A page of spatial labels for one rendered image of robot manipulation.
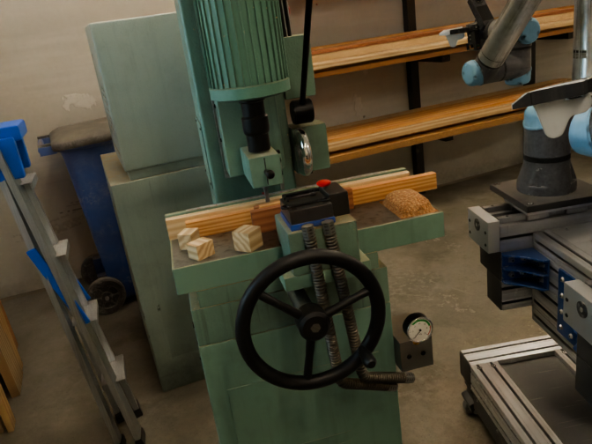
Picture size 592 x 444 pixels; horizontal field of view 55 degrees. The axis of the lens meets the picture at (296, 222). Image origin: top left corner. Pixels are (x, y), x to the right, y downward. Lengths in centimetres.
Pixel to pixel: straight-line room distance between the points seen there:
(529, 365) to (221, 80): 133
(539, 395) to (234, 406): 95
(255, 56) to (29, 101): 244
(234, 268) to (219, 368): 24
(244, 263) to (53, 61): 248
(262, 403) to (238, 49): 78
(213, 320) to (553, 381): 112
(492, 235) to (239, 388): 76
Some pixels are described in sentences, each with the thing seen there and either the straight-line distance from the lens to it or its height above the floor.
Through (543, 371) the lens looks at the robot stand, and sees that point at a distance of 199.
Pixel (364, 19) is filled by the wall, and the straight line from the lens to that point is 395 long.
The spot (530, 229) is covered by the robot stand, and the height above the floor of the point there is 73.
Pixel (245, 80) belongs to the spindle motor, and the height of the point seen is 124.
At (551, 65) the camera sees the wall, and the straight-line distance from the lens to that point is 491.
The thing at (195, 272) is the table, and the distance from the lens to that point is 119.
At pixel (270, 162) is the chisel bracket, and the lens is 126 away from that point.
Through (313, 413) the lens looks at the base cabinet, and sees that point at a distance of 141.
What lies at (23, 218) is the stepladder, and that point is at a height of 89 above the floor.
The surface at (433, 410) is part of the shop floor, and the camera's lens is 214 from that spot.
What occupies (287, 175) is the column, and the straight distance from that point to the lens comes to 152.
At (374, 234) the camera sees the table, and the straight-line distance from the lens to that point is 125.
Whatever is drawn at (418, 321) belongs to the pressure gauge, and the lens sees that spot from 130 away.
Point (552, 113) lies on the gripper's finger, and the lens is 73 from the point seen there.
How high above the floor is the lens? 135
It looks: 20 degrees down
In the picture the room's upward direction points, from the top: 8 degrees counter-clockwise
